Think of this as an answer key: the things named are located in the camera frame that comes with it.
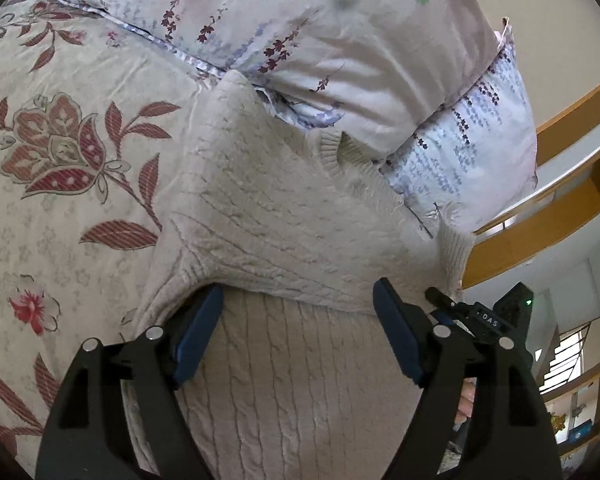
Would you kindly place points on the person's right hand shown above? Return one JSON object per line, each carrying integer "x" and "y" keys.
{"x": 467, "y": 402}

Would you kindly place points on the wooden headboard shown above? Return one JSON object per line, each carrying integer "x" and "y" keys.
{"x": 545, "y": 230}

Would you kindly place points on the pink pillow with purple sprigs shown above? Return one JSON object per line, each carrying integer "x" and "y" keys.
{"x": 305, "y": 20}

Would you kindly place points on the floral quilt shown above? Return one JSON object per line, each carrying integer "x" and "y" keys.
{"x": 55, "y": 235}

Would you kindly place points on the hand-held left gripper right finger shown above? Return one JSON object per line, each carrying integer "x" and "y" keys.
{"x": 395, "y": 332}

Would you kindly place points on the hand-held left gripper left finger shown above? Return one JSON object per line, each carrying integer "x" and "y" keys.
{"x": 200, "y": 332}

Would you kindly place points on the pale blue tree print pillow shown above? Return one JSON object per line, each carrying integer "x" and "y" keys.
{"x": 480, "y": 135}

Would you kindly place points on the wooden shelf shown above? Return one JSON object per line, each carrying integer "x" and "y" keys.
{"x": 577, "y": 376}

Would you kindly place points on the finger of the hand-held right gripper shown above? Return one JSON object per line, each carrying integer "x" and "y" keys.
{"x": 442, "y": 302}

